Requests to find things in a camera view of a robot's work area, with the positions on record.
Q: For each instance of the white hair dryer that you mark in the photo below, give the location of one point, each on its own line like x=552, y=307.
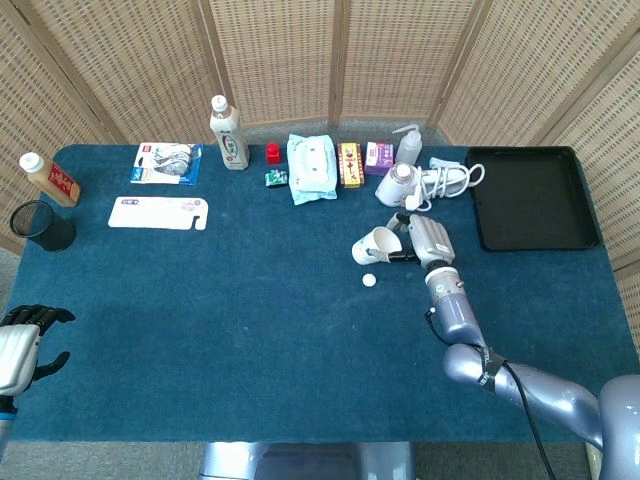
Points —
x=392, y=187

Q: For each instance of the white round disc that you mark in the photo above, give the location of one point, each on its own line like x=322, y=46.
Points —
x=369, y=280

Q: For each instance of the blue tape blister pack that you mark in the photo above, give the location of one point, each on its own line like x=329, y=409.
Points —
x=167, y=164

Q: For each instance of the blue-grey robot torso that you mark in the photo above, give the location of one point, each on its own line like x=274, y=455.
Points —
x=305, y=460

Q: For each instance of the light blue wet wipes pack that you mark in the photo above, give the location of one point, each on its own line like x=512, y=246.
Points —
x=312, y=170

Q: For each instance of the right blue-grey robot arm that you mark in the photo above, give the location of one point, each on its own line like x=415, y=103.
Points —
x=455, y=310

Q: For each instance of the flat white card package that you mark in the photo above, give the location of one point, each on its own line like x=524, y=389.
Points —
x=155, y=212

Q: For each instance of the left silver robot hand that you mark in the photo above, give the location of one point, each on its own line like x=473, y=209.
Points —
x=17, y=350

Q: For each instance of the yellow and red box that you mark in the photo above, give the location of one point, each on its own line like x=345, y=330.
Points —
x=351, y=165

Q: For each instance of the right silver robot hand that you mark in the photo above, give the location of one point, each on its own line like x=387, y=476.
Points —
x=432, y=240

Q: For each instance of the floral print paper cup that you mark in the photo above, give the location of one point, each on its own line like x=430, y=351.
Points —
x=372, y=248

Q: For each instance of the woven folding screen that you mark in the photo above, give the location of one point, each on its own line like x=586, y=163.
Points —
x=280, y=60

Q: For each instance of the black mesh pen holder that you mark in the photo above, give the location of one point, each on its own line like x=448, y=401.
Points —
x=47, y=232

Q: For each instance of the blue table cloth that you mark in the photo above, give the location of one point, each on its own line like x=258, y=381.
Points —
x=225, y=320

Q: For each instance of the clear plastic wash bottle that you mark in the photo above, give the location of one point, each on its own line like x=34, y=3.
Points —
x=407, y=147

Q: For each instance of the purple box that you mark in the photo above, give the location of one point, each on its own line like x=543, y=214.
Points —
x=378, y=159

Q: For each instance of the brown bottle with red label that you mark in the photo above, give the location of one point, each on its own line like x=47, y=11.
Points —
x=55, y=182

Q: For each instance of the black plastic tray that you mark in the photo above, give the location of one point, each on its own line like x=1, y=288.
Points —
x=532, y=197

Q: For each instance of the small red stamp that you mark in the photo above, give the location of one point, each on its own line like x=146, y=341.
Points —
x=272, y=155

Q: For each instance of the milk tea plastic bottle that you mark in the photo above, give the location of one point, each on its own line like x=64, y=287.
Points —
x=231, y=142

